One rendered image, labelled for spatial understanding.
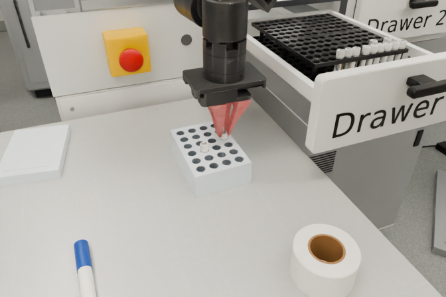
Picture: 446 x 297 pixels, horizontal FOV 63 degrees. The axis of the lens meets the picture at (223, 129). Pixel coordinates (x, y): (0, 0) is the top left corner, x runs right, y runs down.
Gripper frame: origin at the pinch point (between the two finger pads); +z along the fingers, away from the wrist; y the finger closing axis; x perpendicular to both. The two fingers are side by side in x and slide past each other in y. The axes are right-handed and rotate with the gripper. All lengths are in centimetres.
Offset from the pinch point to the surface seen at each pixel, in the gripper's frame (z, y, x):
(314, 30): -8.7, -22.4, -12.6
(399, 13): -7, -51, -22
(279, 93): -3.6, -10.0, -1.6
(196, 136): 1.9, 3.6, -2.2
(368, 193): 53, -60, -22
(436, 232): 78, -93, -16
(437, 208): 78, -104, -25
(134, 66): -5.1, 10.1, -15.5
